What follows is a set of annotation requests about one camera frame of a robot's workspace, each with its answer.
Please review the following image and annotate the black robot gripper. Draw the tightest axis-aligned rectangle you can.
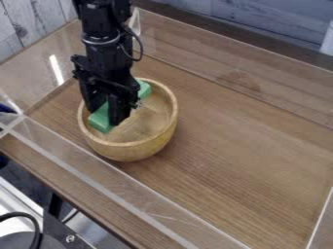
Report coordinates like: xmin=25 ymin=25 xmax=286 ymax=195
xmin=71 ymin=33 xmax=140 ymax=126

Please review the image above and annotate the green rectangular block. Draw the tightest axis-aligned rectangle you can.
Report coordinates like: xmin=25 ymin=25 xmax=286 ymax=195
xmin=88 ymin=79 xmax=152 ymax=134

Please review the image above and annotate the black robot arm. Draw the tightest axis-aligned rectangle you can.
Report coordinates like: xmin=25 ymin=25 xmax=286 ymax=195
xmin=71 ymin=0 xmax=143 ymax=126

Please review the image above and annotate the brown wooden bowl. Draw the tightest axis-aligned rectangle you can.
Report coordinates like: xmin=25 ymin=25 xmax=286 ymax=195
xmin=76 ymin=78 xmax=178 ymax=161

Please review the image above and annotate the blue object at left edge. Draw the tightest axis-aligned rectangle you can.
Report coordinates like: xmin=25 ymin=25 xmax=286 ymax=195
xmin=0 ymin=103 xmax=16 ymax=114

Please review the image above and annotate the black metal table leg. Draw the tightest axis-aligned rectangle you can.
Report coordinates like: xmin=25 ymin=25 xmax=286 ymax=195
xmin=48 ymin=194 xmax=64 ymax=219

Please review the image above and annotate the clear acrylic corner bracket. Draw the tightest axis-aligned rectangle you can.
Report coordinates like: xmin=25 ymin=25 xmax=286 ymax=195
xmin=128 ymin=8 xmax=142 ymax=35

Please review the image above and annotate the clear acrylic tray wall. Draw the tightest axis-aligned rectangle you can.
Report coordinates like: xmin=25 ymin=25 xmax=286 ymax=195
xmin=0 ymin=12 xmax=333 ymax=249

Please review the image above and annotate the black cable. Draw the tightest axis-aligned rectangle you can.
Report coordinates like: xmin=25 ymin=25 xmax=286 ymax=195
xmin=0 ymin=211 xmax=44 ymax=249

